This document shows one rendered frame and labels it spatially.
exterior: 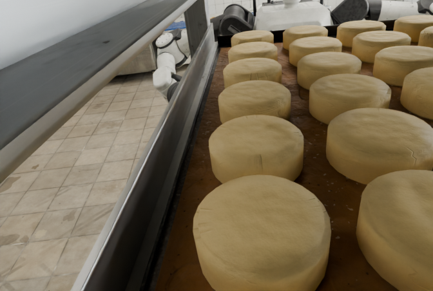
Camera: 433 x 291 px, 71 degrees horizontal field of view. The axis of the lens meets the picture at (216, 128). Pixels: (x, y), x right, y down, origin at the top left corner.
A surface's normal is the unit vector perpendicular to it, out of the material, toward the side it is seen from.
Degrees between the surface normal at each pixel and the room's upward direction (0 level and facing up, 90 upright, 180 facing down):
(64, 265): 0
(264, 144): 0
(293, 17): 45
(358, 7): 72
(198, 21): 90
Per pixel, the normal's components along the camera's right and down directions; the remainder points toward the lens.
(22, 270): -0.11, -0.86
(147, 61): 0.06, 0.49
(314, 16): -0.14, -0.26
